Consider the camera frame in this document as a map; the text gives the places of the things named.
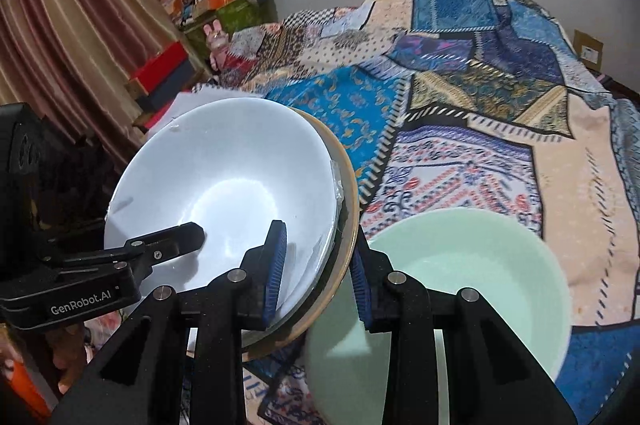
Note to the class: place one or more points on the patchwork blanket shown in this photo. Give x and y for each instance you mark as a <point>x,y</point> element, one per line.
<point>450,155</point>

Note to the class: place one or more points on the person's left hand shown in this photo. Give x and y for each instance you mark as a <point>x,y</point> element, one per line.
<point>70,355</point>

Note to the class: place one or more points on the green bowl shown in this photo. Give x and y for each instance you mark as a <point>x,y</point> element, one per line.
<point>475,255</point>

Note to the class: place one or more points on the white bowl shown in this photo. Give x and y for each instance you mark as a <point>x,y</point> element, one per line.
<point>225,165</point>

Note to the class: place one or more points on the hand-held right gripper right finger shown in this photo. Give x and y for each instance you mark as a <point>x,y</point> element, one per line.
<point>361,290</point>

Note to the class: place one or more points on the white cloth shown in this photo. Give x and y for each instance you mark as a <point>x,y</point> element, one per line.
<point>210,94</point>

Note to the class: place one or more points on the orange object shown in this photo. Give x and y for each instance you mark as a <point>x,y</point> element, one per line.
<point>20,385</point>

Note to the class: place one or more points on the cardboard box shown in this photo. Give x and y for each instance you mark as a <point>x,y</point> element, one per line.
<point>589,50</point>

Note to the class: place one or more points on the red and black box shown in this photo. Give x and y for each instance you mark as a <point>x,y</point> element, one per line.
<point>170,90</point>

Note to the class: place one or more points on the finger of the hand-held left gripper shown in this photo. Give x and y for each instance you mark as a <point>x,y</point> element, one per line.
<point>175,242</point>

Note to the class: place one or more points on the pink bowl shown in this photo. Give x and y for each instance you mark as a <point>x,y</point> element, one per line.
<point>352,205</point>

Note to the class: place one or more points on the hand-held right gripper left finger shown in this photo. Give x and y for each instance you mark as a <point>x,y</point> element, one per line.
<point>275,275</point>

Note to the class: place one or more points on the striped curtain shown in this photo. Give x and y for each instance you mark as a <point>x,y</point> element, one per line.
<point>75,5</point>

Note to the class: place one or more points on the pink plush bunny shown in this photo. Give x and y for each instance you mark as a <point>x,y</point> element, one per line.
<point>216,42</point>

